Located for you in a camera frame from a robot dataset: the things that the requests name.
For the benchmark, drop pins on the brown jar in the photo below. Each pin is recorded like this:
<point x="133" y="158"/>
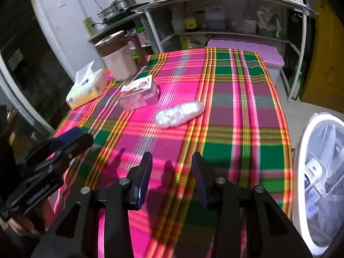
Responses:
<point x="200" y="20"/>

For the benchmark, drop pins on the person's left hand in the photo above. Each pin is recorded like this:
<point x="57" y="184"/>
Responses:
<point x="21" y="224"/>

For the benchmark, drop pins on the crumpled plastic bags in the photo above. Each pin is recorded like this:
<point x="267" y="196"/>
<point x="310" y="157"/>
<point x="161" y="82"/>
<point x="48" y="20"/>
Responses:
<point x="268" y="21"/>

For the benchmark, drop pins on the small steel pot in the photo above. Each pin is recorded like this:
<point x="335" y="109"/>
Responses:
<point x="106" y="12"/>

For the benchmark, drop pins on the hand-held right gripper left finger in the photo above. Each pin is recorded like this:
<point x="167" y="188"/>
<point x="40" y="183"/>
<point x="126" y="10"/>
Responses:
<point x="141" y="185"/>

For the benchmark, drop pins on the clear white bottle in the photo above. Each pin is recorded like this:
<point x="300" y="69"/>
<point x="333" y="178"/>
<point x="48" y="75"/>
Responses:
<point x="177" y="21"/>

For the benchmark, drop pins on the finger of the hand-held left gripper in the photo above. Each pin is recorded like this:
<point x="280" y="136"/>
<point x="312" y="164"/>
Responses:
<point x="84" y="142"/>
<point x="67" y="137"/>

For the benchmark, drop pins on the white squeeze bottle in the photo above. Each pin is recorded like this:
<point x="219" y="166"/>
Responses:
<point x="313" y="172"/>

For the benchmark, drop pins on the pink lidded storage box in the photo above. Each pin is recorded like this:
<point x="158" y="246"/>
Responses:
<point x="242" y="48"/>

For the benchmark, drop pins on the clear plastic bag roll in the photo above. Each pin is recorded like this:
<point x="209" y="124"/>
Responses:
<point x="177" y="114"/>

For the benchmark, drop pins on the white plastic bin liner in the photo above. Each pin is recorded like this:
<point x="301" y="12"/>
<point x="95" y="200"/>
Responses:
<point x="330" y="145"/>

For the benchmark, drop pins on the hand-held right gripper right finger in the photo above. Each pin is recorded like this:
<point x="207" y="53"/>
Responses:
<point x="200" y="185"/>

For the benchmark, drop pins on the yellow label oil bottle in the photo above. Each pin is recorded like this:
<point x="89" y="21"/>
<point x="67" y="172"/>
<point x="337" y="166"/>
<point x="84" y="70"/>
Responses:
<point x="190" y="21"/>

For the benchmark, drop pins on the steel cooking pot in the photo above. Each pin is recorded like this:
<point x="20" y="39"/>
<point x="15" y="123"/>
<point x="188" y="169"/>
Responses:
<point x="126" y="13"/>

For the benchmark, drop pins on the yellow wooden door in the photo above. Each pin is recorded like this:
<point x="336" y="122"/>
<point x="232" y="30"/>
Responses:
<point x="328" y="59"/>

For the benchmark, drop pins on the clear pink plastic box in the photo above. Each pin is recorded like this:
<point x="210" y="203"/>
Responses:
<point x="137" y="94"/>

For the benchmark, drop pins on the yellowed power strip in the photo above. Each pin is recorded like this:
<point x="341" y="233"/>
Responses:
<point x="89" y="27"/>

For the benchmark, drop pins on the pink bucket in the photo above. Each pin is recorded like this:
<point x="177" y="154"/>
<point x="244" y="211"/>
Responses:
<point x="247" y="27"/>

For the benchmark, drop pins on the pink green plaid tablecloth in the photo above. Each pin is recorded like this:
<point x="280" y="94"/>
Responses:
<point x="228" y="113"/>

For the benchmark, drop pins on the pink brown jug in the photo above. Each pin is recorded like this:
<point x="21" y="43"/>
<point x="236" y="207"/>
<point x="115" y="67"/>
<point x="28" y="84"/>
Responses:
<point x="118" y="61"/>

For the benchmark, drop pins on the yellow printed bag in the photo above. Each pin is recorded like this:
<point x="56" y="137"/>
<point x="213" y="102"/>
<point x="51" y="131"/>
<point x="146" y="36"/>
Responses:
<point x="190" y="43"/>

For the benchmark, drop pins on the small pink tub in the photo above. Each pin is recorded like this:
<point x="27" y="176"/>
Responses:
<point x="141" y="37"/>

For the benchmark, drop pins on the green drink bottle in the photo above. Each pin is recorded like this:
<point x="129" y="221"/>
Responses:
<point x="297" y="86"/>

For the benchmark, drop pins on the steel steamer pot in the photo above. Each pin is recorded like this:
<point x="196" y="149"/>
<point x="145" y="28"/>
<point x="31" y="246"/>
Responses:
<point x="123" y="2"/>

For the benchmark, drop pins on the white wall socket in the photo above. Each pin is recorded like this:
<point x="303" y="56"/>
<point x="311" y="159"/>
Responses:
<point x="61" y="4"/>

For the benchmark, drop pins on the white round bin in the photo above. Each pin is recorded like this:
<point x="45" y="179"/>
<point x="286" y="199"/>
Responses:
<point x="298" y="166"/>

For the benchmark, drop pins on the yellow white tissue box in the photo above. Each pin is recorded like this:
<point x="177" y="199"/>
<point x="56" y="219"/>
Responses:
<point x="86" y="88"/>

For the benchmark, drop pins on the large blue liquid jug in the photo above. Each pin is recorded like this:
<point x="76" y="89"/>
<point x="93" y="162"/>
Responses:
<point x="215" y="20"/>

